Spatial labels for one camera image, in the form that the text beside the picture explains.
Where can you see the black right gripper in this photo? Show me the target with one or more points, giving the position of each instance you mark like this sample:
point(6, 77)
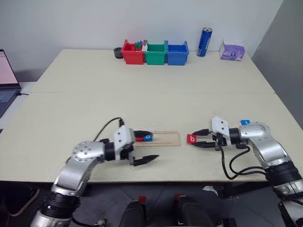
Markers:
point(218, 140)

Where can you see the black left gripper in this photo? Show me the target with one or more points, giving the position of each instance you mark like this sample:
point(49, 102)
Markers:
point(125, 153)

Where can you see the blue letter block o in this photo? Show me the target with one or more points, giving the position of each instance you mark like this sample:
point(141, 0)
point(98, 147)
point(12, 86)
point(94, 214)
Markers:
point(148, 137)

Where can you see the red letter block b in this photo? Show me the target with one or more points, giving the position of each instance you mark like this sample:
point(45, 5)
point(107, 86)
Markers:
point(190, 139)

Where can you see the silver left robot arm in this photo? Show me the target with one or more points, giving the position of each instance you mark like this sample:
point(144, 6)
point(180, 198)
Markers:
point(80, 151)

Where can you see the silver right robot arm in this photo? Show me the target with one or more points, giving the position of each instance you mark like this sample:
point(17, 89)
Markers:
point(265, 146)

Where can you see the wooden tray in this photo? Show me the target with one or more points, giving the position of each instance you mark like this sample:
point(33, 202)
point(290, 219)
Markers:
point(165, 138)

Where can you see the white crumpled paper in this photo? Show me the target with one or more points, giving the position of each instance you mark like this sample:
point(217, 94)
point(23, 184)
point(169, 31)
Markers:
point(210, 189)

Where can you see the dark rounded shape red cap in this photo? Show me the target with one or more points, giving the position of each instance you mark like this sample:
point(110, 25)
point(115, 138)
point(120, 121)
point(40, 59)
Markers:
point(133, 214)
point(191, 210)

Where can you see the blue plastic bin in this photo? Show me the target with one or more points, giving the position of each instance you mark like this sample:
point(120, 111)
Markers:
point(177, 56)

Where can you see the green plastic bin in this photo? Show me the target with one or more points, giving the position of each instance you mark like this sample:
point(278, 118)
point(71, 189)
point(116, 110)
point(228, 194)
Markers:
point(155, 56)

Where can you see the red plastic bin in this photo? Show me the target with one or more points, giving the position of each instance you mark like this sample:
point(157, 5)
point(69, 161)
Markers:
point(132, 56)

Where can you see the purple tissue box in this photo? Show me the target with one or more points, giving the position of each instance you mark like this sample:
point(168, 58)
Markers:
point(232, 50)

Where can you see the blue drink can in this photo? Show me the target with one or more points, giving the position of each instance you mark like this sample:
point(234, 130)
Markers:
point(204, 42)

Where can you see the black round container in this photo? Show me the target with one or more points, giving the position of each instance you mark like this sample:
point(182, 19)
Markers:
point(117, 53)

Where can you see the small colourful toy pieces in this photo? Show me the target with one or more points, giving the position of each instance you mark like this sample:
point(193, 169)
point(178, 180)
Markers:
point(138, 45)

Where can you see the black bag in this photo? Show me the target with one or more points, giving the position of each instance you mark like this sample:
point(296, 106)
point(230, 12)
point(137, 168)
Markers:
point(16, 198)

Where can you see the open laptop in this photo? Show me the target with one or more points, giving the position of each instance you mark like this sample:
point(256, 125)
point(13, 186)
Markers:
point(7, 71)

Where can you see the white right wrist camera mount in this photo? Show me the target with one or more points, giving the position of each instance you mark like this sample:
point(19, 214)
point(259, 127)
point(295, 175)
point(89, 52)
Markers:
point(219, 126)

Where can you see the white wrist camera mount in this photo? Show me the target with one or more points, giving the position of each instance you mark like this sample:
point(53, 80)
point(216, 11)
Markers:
point(122, 137)
point(219, 126)

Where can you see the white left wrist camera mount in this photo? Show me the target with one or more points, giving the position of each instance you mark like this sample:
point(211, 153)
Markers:
point(122, 137)

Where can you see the black table frame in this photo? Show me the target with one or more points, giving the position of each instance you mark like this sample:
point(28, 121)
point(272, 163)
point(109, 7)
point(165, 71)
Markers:
point(246, 188)

